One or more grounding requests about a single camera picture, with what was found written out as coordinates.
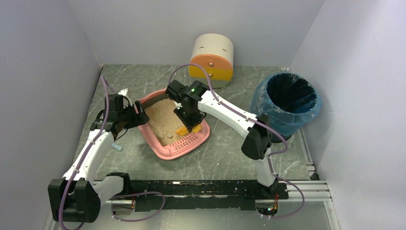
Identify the beige cat litter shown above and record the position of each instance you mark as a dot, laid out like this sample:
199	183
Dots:
164	122

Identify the yellow litter scoop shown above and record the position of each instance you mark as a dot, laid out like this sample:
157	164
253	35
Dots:
183	131

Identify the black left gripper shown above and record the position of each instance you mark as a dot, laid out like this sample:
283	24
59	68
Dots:
136	115

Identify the round pastel drawer cabinet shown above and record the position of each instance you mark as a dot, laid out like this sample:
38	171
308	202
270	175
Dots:
215	53

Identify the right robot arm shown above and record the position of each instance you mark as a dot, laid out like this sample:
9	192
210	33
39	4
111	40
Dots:
194	102

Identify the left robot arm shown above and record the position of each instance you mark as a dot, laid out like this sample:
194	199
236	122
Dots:
75	197

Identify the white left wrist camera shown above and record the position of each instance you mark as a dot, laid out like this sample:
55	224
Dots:
125	92

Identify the black bin with blue bag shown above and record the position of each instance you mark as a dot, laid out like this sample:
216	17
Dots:
288	100

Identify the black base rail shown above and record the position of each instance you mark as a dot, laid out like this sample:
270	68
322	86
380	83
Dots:
204	194

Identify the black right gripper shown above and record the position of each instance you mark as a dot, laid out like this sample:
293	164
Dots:
191	118

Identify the small light blue object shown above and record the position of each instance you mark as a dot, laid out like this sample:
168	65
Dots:
117	147

